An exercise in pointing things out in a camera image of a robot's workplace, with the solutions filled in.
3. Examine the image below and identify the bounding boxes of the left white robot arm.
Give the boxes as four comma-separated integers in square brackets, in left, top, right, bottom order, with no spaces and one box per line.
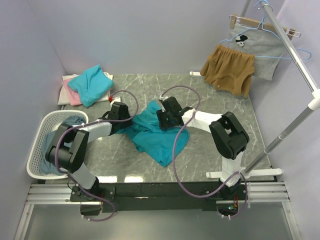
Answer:
[44,101,133,201]

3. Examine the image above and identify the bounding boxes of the folded white t shirt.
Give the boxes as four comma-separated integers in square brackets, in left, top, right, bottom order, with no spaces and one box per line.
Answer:
[57,72,114,106]

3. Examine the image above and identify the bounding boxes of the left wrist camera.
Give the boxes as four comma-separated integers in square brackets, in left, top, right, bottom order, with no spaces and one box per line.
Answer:
[108,96,122,104]

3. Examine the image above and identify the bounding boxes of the light blue wire hanger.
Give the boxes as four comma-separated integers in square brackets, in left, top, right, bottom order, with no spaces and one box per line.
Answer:
[224,0,312,64]

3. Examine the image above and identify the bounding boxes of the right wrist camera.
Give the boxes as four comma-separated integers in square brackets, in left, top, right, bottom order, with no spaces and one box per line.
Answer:
[159,96,168,112]

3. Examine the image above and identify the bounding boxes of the grey panda cloth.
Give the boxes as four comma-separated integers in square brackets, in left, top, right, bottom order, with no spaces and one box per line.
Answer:
[228,24,285,81]

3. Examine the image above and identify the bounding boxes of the wooden clip hanger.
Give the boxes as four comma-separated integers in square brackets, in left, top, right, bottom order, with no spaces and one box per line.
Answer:
[229,14,302,40]

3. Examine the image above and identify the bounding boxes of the white laundry basket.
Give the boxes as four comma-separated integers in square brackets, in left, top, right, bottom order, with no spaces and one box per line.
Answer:
[26,110,89,180]

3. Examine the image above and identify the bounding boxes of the grey-blue t shirt in basket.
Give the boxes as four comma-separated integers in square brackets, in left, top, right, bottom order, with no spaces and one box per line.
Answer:
[39,114,87,176]

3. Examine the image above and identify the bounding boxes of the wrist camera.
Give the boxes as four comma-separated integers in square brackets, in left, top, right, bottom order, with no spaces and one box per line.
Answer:
[108,96,122,104]
[159,96,168,112]

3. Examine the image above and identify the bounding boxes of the aluminium rail frame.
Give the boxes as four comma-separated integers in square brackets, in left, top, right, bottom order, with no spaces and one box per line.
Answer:
[14,182,302,240]

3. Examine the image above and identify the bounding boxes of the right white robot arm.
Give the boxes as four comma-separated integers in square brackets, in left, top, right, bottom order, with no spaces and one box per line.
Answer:
[156,96,250,200]

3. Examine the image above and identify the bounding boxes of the folded pink t shirt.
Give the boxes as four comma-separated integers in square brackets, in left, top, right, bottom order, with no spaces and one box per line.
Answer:
[62,78,82,106]

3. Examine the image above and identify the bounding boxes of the folded cyan t shirt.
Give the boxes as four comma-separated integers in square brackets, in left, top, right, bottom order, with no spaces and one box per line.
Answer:
[67,64,114,108]

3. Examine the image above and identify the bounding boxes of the brown shorts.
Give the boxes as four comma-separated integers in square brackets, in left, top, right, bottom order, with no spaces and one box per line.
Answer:
[200,44,255,98]

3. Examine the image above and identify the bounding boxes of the teal t shirt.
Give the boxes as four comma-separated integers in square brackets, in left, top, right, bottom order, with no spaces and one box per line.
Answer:
[117,100,180,167]

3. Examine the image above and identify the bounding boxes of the metal clothes rack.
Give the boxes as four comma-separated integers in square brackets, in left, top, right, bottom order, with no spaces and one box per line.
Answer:
[206,0,320,179]

